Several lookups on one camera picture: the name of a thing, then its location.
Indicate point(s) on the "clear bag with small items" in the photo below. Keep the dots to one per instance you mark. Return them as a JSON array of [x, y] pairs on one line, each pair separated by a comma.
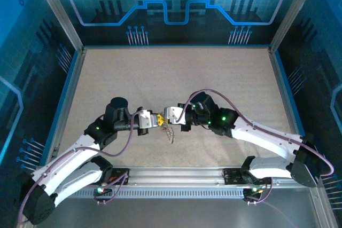
[[170, 134]]

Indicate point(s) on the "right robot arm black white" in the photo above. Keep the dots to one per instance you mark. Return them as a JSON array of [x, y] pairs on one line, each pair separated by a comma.
[[267, 140]]

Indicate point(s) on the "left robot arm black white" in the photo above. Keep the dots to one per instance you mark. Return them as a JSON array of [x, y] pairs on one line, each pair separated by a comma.
[[80, 148]]

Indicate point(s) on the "small board with lights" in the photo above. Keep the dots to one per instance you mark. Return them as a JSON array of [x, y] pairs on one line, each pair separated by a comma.
[[252, 191], [102, 191]]

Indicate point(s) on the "gray metal plate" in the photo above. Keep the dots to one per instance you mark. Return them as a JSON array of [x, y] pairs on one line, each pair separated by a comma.
[[171, 214]]

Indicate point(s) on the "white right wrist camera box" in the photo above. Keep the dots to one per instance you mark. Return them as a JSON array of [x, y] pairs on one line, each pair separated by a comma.
[[173, 114]]

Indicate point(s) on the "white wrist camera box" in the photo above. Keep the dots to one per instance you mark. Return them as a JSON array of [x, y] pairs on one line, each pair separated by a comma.
[[173, 114], [147, 118]]

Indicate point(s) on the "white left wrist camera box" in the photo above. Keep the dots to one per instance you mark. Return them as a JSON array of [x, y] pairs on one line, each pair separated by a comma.
[[147, 118]]

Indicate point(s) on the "aluminium side rail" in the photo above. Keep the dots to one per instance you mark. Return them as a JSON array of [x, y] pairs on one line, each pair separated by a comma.
[[67, 105], [287, 105]]

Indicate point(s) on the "wide aluminium frame rail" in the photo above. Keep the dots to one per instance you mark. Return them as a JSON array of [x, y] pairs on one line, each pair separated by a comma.
[[176, 174]]

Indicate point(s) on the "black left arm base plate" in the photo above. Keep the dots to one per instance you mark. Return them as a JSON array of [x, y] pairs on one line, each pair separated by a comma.
[[119, 172]]

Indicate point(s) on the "thin aluminium table rail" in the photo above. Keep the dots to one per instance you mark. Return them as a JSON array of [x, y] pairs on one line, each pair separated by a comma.
[[176, 47]]

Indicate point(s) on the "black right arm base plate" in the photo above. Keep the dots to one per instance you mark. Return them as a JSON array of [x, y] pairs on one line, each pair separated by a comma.
[[232, 177]]

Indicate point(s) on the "aluminium frame post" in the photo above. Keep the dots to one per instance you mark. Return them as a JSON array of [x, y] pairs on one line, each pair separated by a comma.
[[57, 11], [294, 11]]

